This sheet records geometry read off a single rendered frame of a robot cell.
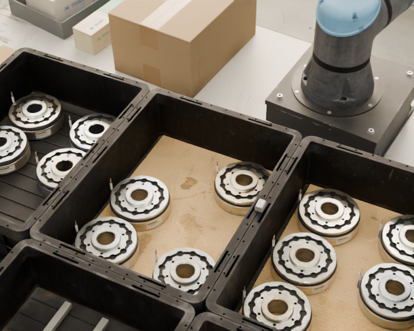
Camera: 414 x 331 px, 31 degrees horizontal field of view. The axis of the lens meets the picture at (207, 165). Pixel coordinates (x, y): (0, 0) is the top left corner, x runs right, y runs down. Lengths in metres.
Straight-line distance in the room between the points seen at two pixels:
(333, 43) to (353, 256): 0.44
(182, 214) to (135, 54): 0.56
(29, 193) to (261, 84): 0.65
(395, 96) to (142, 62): 0.57
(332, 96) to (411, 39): 1.70
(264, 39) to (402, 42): 1.35
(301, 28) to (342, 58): 1.72
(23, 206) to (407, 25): 2.26
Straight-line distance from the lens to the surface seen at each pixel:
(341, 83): 1.53
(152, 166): 1.39
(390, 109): 1.59
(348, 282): 1.23
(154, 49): 1.72
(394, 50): 3.15
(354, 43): 1.48
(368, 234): 1.30
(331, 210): 1.30
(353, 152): 1.29
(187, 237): 1.27
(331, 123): 1.54
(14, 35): 2.01
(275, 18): 3.27
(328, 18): 1.46
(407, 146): 1.66
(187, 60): 1.67
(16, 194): 1.39
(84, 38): 1.88
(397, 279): 1.20
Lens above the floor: 1.80
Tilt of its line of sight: 45 degrees down
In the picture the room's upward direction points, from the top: 1 degrees counter-clockwise
